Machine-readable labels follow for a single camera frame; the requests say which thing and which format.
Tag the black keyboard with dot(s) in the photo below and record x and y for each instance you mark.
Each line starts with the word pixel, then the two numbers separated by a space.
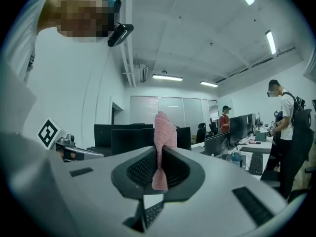
pixel 153 213
pixel 255 150
pixel 256 163

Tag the black monitor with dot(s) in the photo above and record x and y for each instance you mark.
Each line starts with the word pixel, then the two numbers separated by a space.
pixel 238 130
pixel 184 138
pixel 128 142
pixel 123 130
pixel 216 146

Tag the black head camera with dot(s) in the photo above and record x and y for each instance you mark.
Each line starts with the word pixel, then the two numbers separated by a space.
pixel 121 34

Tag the person's white shirt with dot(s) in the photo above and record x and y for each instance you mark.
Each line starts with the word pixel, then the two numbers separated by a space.
pixel 17 70

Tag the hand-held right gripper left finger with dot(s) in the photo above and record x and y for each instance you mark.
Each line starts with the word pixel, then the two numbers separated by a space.
pixel 74 194

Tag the clear water bottle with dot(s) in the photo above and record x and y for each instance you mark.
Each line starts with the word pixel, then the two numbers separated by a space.
pixel 236 158

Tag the black backpack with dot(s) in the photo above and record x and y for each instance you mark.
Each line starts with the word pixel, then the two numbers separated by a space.
pixel 296 107

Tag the pink knitted cloth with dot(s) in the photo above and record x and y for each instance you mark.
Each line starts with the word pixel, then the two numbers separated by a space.
pixel 164 134

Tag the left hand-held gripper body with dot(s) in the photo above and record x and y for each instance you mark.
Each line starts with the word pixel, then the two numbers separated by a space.
pixel 49 133

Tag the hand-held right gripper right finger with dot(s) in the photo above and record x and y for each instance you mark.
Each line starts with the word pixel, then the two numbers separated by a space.
pixel 217 206

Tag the person's face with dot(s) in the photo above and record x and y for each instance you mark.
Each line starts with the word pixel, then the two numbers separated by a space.
pixel 79 16

